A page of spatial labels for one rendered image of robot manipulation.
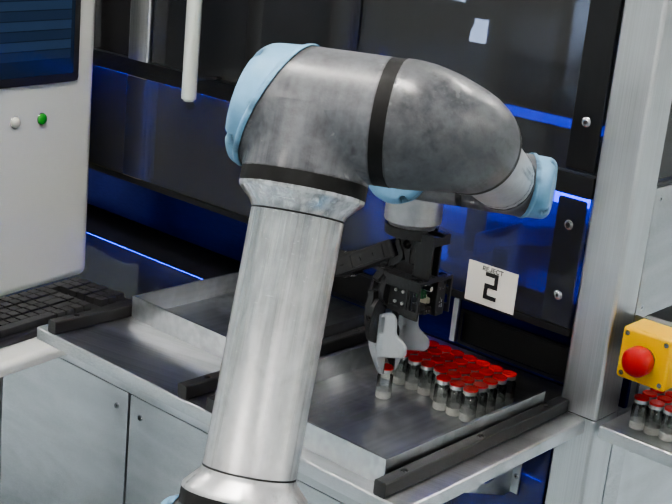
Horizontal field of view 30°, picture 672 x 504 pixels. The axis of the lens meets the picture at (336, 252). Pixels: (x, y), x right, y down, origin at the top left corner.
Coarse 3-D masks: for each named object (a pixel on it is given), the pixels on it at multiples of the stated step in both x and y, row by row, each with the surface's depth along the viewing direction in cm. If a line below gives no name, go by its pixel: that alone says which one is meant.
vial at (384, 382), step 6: (384, 372) 170; (390, 372) 170; (378, 378) 170; (384, 378) 170; (390, 378) 170; (378, 384) 171; (384, 384) 170; (390, 384) 170; (378, 390) 171; (384, 390) 170; (390, 390) 171; (378, 396) 171; (384, 396) 171; (390, 396) 171
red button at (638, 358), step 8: (624, 352) 162; (632, 352) 161; (640, 352) 161; (648, 352) 161; (624, 360) 162; (632, 360) 161; (640, 360) 160; (648, 360) 160; (624, 368) 162; (632, 368) 161; (640, 368) 161; (648, 368) 161; (632, 376) 162; (640, 376) 161
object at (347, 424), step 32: (352, 352) 179; (320, 384) 174; (352, 384) 175; (320, 416) 164; (352, 416) 165; (384, 416) 166; (416, 416) 167; (448, 416) 168; (512, 416) 166; (320, 448) 153; (352, 448) 149; (384, 448) 156; (416, 448) 150
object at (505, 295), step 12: (480, 264) 179; (468, 276) 181; (480, 276) 179; (504, 276) 177; (516, 276) 175; (468, 288) 181; (480, 288) 180; (504, 288) 177; (516, 288) 176; (480, 300) 180; (504, 300) 177
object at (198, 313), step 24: (168, 288) 196; (192, 288) 200; (216, 288) 204; (144, 312) 190; (168, 312) 186; (192, 312) 197; (216, 312) 198; (336, 312) 203; (360, 312) 204; (192, 336) 184; (216, 336) 180
